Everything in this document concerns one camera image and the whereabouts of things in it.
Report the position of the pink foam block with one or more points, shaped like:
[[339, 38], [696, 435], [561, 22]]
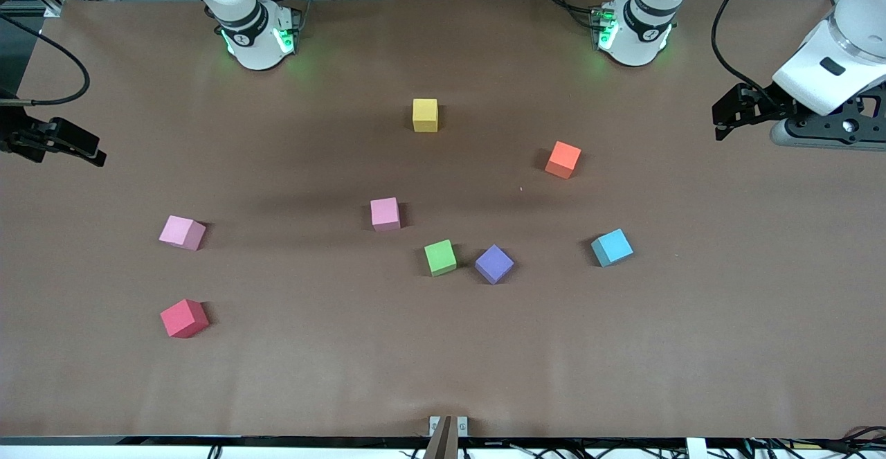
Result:
[[180, 230], [385, 213]]

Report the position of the light blue foam block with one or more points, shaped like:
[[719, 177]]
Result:
[[612, 246]]

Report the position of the purple foam block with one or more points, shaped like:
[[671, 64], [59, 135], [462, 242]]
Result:
[[494, 262]]

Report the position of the yellow foam block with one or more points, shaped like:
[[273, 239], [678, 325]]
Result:
[[425, 114]]

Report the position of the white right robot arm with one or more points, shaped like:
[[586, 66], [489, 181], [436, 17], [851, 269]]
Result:
[[256, 50]]

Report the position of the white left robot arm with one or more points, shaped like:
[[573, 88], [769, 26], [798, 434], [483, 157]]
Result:
[[633, 43]]

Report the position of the orange foam block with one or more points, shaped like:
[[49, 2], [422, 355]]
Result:
[[564, 158]]

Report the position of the red foam block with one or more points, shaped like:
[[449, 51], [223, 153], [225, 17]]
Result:
[[183, 317]]

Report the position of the large paper table cover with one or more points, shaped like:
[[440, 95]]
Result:
[[311, 348]]

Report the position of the green foam block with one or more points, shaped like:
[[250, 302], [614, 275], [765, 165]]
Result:
[[439, 257]]

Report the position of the metal table edge bracket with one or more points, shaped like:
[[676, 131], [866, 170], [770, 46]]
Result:
[[433, 424]]

